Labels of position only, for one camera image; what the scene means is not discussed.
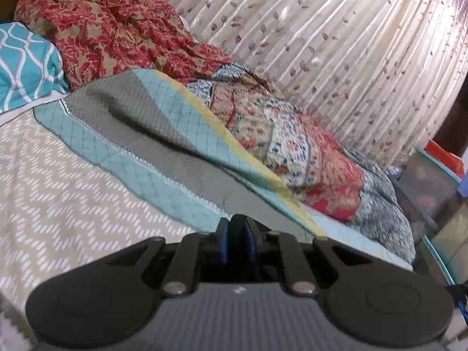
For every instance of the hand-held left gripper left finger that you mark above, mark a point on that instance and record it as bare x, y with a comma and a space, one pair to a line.
223, 243

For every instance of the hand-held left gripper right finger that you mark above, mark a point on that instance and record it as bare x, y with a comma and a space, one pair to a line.
250, 244

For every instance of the floral patchwork quilt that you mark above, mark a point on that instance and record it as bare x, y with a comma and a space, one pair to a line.
292, 153

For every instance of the chevron and teal patterned bedsheet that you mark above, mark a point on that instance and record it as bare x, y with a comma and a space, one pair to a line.
73, 190

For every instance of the clear storage box teal rim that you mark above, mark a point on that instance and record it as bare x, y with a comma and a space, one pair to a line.
427, 190

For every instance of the orange bag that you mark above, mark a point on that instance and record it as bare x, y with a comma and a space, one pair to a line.
440, 155

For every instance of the beige leaf print curtain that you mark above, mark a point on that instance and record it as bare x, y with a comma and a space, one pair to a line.
329, 44

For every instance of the red floral blanket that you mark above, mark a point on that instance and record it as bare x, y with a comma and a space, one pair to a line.
109, 36

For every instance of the teal wavy patterned pillow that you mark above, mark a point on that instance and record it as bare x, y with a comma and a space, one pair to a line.
22, 62

